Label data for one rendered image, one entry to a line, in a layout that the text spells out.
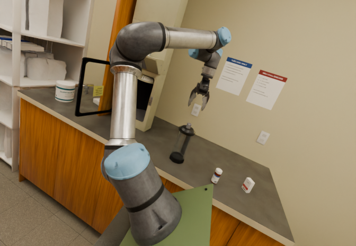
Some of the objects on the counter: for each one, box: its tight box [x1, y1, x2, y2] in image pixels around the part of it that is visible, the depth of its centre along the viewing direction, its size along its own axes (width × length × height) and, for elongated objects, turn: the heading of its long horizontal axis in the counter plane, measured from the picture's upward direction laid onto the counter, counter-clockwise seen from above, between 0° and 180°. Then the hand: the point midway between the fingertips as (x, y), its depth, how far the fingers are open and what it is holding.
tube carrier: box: [171, 126, 195, 160], centre depth 106 cm, size 11×11×21 cm
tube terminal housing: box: [132, 19, 174, 132], centre depth 134 cm, size 25×32×77 cm
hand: (195, 107), depth 98 cm, fingers open, 8 cm apart
